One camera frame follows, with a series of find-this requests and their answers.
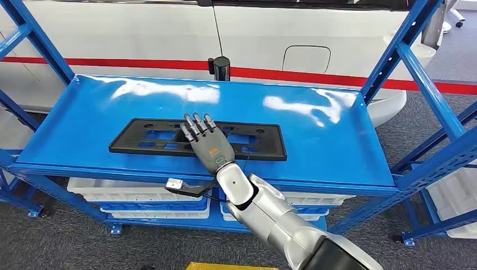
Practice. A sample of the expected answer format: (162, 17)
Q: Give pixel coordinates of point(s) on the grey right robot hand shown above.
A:
(212, 147)

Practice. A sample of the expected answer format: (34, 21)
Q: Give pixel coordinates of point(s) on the black plastic plate frame part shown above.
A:
(126, 143)

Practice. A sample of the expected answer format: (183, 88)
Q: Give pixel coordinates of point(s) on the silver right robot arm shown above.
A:
(275, 220)

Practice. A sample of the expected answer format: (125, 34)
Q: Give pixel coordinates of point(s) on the yellow floor tape square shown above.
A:
(231, 266)

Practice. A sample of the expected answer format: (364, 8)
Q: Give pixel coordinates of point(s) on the white car body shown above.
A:
(149, 29)

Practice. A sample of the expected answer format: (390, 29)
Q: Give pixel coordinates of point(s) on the white wheeled chair base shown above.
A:
(455, 16)

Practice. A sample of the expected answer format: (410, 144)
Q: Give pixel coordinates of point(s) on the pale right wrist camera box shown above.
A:
(174, 184)

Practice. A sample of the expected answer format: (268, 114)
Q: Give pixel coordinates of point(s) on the black stanchion post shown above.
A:
(221, 69)

